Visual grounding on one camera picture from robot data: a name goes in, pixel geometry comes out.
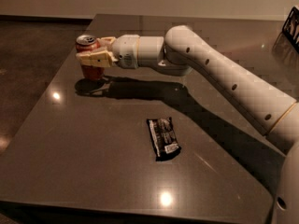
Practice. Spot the black snack bar wrapper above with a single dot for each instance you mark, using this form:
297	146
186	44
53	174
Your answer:
163	138

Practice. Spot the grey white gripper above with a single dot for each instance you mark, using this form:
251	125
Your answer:
125	51

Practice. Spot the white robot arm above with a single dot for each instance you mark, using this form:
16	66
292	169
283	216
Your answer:
273	113

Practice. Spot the black wire basket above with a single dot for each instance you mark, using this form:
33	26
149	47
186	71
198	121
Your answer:
291	27

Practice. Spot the red coke can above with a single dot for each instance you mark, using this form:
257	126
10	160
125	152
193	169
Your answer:
85	45

